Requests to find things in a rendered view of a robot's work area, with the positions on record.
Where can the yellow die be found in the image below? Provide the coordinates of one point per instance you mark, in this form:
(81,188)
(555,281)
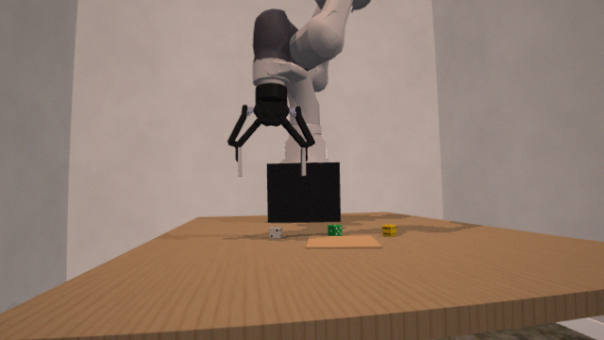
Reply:
(389,230)

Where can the orange flat mat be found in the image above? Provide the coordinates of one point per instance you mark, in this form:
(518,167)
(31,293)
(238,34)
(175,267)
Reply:
(342,242)

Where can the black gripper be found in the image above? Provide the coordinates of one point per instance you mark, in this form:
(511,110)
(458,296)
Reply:
(272,109)

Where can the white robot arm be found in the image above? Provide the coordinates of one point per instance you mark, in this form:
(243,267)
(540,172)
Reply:
(320,40)

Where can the green die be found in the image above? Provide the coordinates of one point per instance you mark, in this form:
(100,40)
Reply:
(334,230)

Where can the white die with black pips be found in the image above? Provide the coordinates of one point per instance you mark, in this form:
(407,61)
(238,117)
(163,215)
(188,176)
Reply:
(275,232)

